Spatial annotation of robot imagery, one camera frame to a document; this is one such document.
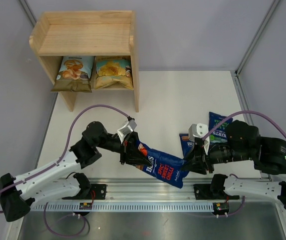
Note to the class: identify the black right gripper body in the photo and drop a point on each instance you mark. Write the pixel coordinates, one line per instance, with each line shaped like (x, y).
(219, 153)

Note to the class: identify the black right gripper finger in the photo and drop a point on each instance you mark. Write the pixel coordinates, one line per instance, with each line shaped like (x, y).
(195, 167)
(194, 154)

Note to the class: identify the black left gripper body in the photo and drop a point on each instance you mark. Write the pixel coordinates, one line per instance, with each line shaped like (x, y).
(112, 143)

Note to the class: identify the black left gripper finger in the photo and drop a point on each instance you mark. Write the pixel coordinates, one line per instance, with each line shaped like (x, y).
(131, 150)
(133, 161)

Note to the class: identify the blue Burts spicy chilli bag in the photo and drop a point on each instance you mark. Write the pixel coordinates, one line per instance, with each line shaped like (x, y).
(164, 167)

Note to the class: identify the tan kettle cooked chips bag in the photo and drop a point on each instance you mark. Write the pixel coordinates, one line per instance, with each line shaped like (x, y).
(111, 70)

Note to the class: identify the light blue cassava chips bag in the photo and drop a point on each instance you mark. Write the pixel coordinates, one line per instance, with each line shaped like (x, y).
(74, 74)

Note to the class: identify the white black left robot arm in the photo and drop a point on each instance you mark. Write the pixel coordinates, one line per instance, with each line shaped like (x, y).
(62, 178)

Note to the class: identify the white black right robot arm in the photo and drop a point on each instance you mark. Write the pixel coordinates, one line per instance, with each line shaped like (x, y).
(244, 143)

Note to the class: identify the wooden two-tier shelf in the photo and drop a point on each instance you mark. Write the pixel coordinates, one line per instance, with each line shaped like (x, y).
(86, 33)

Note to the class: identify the Burts sea salt vinegar bag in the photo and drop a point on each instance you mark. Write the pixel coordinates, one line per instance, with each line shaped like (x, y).
(219, 135)

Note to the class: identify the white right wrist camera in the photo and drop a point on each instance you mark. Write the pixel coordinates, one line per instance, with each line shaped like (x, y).
(197, 133)

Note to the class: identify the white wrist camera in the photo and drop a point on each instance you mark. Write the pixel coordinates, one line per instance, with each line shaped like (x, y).
(126, 129)
(197, 133)

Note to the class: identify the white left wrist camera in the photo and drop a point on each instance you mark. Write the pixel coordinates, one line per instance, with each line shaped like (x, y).
(126, 129)

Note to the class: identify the aluminium mounting rail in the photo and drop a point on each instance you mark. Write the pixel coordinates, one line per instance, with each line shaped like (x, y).
(152, 190)

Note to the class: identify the white slotted cable duct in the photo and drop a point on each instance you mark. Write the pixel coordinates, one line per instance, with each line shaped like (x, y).
(132, 207)

